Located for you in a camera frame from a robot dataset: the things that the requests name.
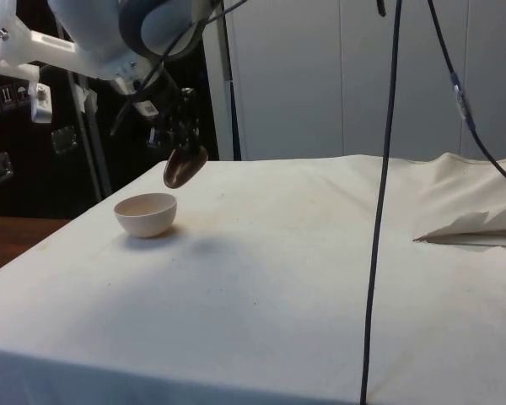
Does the grey metal pole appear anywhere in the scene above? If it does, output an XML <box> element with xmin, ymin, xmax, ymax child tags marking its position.
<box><xmin>72</xmin><ymin>70</ymin><xmax>112</xmax><ymax>200</ymax></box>

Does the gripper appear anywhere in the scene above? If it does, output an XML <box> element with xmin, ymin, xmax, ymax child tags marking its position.
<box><xmin>128</xmin><ymin>73</ymin><xmax>204</xmax><ymax>159</ymax></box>

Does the black cabinet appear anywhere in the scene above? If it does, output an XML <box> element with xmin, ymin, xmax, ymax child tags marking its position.
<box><xmin>0</xmin><ymin>0</ymin><xmax>221</xmax><ymax>220</ymax></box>

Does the pale locker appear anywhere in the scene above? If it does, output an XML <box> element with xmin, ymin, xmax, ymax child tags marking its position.
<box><xmin>202</xmin><ymin>0</ymin><xmax>343</xmax><ymax>162</ymax></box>
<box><xmin>339</xmin><ymin>0</ymin><xmax>463</xmax><ymax>160</ymax></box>

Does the brown cup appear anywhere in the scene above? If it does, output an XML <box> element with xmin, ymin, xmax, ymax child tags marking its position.
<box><xmin>163</xmin><ymin>144</ymin><xmax>208</xmax><ymax>190</ymax></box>

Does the white bowl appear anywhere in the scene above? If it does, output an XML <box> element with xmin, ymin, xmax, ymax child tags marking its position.
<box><xmin>113</xmin><ymin>192</ymin><xmax>180</xmax><ymax>240</ymax></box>

